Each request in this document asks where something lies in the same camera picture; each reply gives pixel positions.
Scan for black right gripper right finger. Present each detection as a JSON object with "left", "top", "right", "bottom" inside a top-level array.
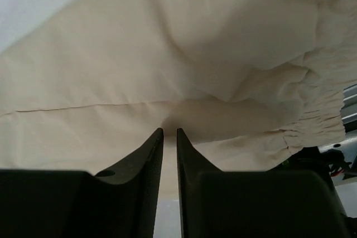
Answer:
[{"left": 176, "top": 129, "right": 349, "bottom": 237}]

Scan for aluminium front rail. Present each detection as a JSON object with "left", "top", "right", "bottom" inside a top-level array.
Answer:
[{"left": 341, "top": 84, "right": 357, "bottom": 133}]

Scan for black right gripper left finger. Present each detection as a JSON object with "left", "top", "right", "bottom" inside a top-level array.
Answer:
[{"left": 1, "top": 128, "right": 164, "bottom": 237}]

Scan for beige trousers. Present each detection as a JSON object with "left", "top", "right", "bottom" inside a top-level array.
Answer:
[{"left": 1, "top": 0, "right": 356, "bottom": 196}]

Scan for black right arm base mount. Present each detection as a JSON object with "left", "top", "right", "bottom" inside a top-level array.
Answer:
[{"left": 273, "top": 147, "right": 356, "bottom": 237}]

